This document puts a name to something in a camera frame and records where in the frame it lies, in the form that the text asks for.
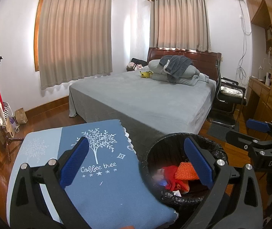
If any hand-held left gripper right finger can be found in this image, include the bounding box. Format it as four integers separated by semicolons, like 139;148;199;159
184;136;264;229

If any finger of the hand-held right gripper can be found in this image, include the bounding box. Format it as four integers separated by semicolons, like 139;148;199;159
246;119;272;134
225;130;270;151

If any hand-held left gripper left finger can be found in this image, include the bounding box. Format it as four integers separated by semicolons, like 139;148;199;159
8;136;91;229

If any orange foam mesh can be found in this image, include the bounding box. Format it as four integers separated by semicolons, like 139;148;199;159
174;161;200;189

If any red cloth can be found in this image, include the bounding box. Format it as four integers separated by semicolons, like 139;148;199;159
159;165;190;191

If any black-lined trash bin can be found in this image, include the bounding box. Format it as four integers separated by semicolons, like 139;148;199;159
139;133;229;229

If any grey floor mat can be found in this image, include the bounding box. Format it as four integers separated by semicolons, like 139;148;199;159
207;123;239;141

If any black office chair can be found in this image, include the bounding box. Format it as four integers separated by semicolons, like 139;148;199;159
206;57;247;128

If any blue tree print tablecloth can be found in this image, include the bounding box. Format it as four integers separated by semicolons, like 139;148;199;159
6;119;179;229

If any wooden coat rack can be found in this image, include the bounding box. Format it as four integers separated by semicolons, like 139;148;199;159
0;13;24;162

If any brown paper bag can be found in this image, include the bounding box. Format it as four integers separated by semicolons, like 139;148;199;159
14;108;29;125

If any folded grey quilt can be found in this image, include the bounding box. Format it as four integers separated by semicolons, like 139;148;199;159
193;73;210;84

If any purple white bag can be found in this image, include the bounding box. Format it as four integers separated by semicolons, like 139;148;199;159
7;117;19;134

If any cardboard box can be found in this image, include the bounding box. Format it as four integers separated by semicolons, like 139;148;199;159
0;126;15;145

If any wooden headboard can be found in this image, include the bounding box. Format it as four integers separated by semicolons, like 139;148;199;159
146;47;222;84

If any striped bag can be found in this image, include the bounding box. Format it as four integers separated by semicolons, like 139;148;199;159
2;102;14;125

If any grey bed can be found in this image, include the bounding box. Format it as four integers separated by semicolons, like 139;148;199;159
68;65;217;153

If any grey pillow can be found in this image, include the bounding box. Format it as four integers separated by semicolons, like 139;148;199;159
151;73;200;85
148;58;201;77

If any dark grey towel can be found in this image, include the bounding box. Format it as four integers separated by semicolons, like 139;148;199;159
159;55;194;79

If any yellow plush toy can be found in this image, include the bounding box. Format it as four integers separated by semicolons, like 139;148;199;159
139;70;154;79

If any pink plush toy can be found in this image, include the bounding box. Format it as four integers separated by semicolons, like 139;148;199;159
126;62;144;72

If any wide beige curtain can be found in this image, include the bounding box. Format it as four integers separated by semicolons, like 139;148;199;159
38;0;114;91

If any narrow beige curtain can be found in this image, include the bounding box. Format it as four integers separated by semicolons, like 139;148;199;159
150;0;212;53

